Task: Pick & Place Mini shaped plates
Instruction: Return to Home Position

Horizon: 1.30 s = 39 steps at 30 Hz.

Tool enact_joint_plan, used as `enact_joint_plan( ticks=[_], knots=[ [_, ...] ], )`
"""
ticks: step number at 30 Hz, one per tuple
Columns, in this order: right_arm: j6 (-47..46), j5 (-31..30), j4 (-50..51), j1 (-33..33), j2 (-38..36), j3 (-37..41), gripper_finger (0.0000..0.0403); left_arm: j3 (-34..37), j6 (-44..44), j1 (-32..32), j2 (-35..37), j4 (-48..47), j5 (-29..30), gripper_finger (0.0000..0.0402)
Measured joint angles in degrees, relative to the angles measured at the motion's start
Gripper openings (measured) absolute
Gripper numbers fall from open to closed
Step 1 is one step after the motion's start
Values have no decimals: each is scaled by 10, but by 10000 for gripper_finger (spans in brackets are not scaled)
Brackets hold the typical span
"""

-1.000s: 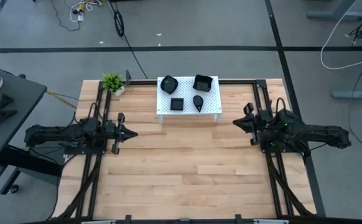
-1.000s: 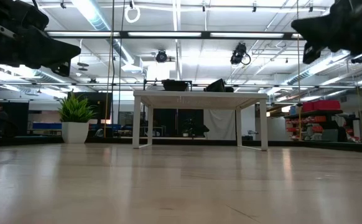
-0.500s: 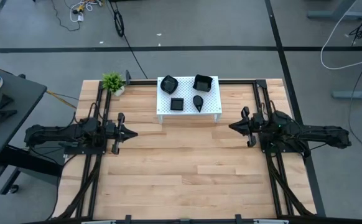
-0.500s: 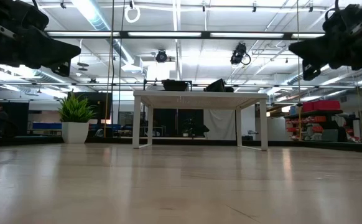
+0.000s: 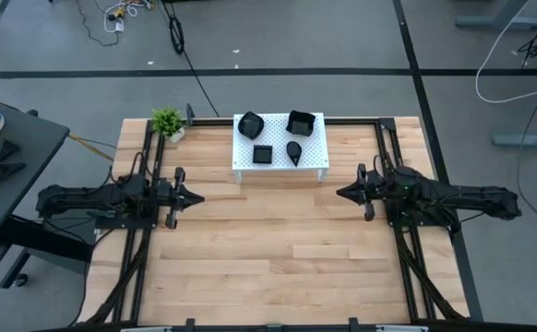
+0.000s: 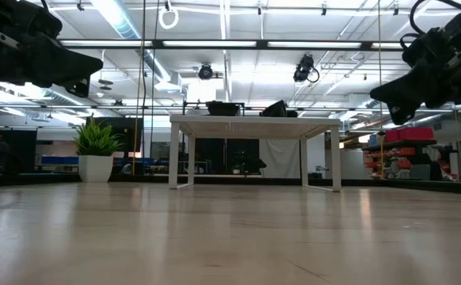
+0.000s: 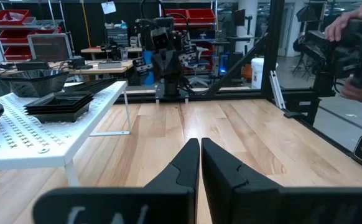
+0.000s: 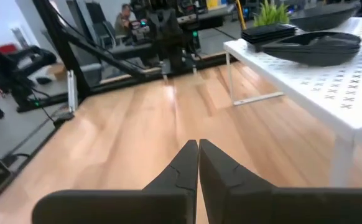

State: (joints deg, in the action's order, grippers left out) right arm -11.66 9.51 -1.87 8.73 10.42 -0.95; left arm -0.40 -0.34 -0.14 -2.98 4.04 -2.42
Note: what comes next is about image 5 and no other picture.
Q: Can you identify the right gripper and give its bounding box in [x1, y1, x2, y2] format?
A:
[336, 162, 392, 222]

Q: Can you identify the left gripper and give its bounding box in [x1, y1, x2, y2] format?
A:
[152, 166, 206, 231]

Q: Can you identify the black teardrop plate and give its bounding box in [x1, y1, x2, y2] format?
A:
[285, 140, 304, 168]

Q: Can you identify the black small square plate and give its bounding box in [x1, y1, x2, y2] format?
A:
[252, 144, 274, 165]

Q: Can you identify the black wavy square bowl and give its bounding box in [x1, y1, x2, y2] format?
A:
[285, 109, 317, 138]

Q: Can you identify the black leaf-shaped plate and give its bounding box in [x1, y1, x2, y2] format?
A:
[237, 111, 266, 141]

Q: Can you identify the small potted green plant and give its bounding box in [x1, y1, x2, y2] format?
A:
[150, 106, 187, 144]

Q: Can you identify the white perforated shelf rack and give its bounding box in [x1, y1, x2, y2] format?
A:
[231, 112, 331, 184]

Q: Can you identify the black controller box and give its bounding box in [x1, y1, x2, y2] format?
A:
[28, 186, 108, 264]

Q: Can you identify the black side table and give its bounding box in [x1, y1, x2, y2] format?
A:
[0, 98, 95, 300]

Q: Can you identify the grey desk base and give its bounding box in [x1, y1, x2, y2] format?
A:
[455, 0, 537, 31]

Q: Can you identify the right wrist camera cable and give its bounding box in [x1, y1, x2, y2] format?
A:
[372, 153, 398, 175]

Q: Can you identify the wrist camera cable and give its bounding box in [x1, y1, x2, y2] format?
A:
[127, 150, 153, 180]
[372, 153, 398, 175]

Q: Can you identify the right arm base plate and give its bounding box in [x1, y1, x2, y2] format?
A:
[382, 191, 438, 230]

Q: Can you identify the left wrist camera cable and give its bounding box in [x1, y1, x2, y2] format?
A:
[127, 150, 153, 180]

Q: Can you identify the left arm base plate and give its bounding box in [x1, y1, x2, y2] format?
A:
[93, 202, 159, 231]

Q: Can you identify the yellow floor cable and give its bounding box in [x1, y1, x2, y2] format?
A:
[0, 89, 115, 162]

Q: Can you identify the thick black floor cable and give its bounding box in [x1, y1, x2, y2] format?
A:
[160, 0, 221, 119]

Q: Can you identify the white floor cable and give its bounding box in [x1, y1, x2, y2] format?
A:
[474, 0, 537, 105]

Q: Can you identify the black triangular bracket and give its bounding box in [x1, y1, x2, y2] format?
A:
[0, 160, 28, 180]
[0, 138, 22, 163]

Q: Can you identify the power strip cable bundle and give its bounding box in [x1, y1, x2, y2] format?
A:
[103, 0, 157, 34]

